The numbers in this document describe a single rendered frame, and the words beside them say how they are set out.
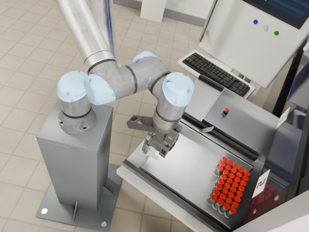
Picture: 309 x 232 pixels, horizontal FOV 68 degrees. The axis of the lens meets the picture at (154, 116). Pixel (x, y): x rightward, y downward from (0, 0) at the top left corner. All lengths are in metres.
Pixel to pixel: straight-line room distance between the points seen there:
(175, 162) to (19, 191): 1.21
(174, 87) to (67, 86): 0.45
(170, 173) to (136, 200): 0.91
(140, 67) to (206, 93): 0.62
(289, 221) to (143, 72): 0.44
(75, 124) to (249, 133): 0.73
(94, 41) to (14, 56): 2.15
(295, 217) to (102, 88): 0.46
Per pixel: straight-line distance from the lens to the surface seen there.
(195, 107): 1.07
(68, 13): 0.64
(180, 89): 0.53
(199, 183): 0.86
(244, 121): 1.13
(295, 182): 0.61
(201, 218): 0.80
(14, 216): 1.76
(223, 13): 1.46
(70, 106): 0.89
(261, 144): 1.09
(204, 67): 1.41
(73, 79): 0.88
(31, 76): 2.46
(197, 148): 0.93
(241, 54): 1.48
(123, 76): 0.56
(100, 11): 0.82
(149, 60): 0.62
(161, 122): 0.61
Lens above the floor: 1.62
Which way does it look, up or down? 49 degrees down
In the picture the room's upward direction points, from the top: 17 degrees clockwise
